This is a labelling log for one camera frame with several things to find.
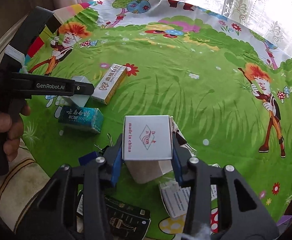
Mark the teal toothpaste box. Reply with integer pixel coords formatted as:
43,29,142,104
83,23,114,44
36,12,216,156
58,106,104,134

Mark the white made-in-china box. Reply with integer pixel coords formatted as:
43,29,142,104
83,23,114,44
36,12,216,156
122,115,173,184

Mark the black binder clip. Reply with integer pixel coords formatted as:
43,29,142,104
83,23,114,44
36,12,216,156
171,120,194,155

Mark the left hand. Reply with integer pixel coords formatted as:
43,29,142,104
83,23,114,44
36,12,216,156
0,112,24,162

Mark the pale blue open box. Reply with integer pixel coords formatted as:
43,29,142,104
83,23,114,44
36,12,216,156
62,75,92,107

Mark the white gold narrow box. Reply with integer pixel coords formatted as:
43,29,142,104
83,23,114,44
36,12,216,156
91,63,127,105

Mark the cream drawer cabinet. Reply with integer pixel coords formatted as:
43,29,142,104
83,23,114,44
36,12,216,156
0,14,28,62

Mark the purple cardboard storage box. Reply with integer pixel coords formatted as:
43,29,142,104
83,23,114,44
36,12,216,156
276,215,292,234

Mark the striped beige sofa cushion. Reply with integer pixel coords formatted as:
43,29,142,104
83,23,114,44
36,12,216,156
0,140,50,232

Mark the small blue box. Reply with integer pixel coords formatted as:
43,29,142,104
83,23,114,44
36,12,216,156
79,151,99,166

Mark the white text-panel box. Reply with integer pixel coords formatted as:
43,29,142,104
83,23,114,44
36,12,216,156
158,164,219,218

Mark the black printed box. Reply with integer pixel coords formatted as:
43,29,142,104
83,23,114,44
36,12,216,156
76,191,152,240

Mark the green cartoon tablecloth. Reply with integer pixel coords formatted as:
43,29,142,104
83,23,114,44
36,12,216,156
23,0,292,220

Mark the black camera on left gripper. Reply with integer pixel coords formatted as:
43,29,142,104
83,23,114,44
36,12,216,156
0,7,54,72

